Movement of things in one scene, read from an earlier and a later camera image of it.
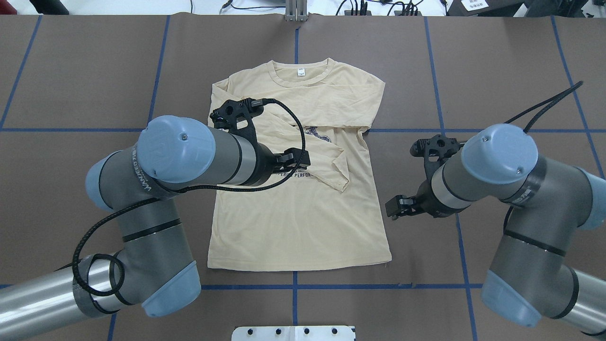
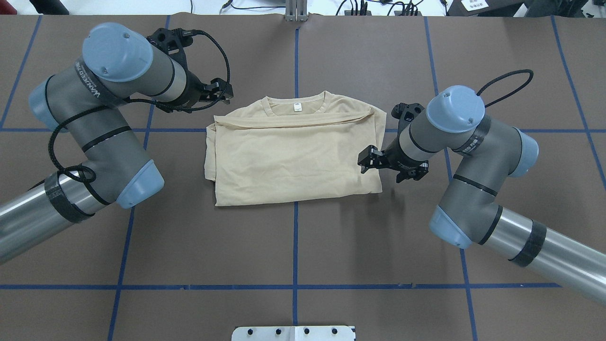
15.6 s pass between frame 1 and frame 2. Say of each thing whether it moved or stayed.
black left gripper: moved
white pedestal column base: stayed
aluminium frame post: stayed
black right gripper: moved
